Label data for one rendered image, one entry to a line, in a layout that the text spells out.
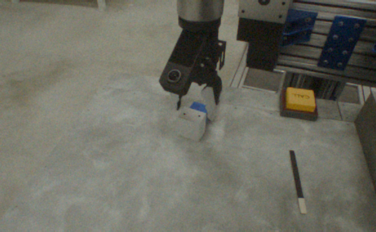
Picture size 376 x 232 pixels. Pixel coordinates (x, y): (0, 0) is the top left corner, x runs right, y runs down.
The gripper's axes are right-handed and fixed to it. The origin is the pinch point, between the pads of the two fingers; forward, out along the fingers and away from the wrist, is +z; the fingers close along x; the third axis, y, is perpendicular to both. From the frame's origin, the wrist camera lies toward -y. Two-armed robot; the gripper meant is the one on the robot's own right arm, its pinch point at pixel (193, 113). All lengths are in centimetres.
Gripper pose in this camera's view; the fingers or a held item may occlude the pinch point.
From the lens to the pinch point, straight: 57.6
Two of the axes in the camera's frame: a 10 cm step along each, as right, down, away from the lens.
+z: 0.0, 7.3, 6.8
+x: -9.1, -2.9, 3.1
